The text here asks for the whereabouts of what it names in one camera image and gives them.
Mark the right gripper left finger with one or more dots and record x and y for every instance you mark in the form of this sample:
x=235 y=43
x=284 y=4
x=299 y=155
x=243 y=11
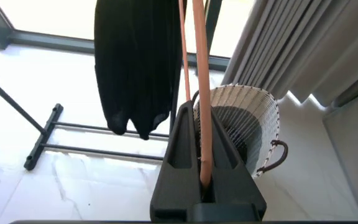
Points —
x=179 y=183

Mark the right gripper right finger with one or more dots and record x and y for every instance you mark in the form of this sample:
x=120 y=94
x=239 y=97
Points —
x=232 y=183

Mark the pink clothes hanger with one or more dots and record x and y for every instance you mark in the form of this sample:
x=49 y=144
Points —
x=204 y=93

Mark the black short-sleeved shirt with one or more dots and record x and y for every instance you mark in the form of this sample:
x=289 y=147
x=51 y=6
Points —
x=135 y=62

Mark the white laundry basket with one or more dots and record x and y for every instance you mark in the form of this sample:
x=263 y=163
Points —
x=250 y=109

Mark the black clothes rack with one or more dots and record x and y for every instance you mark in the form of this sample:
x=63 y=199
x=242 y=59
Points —
x=42 y=140

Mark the grey curtain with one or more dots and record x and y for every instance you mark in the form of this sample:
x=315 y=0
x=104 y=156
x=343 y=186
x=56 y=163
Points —
x=306 y=46

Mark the window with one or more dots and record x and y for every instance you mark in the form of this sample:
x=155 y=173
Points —
x=57 y=18

